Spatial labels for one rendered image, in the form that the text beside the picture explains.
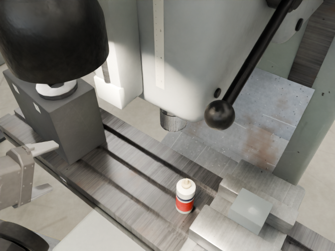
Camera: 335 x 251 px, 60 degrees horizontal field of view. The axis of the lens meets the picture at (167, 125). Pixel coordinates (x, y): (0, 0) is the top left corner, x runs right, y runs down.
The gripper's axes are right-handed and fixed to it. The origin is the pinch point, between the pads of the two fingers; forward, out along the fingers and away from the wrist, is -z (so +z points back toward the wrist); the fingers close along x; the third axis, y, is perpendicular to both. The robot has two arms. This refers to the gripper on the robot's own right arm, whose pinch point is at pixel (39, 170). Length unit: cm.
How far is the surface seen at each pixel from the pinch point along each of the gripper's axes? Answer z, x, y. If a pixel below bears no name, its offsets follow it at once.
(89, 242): -9.4, -18.9, -8.4
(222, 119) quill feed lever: 6.2, 28.0, -34.2
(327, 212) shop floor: -149, -48, -59
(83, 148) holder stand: -16.1, -2.4, 6.0
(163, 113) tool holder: -7.2, 20.2, -19.7
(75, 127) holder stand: -12.2, 4.5, 5.7
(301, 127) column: -54, 16, -35
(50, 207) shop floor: -60, -89, 70
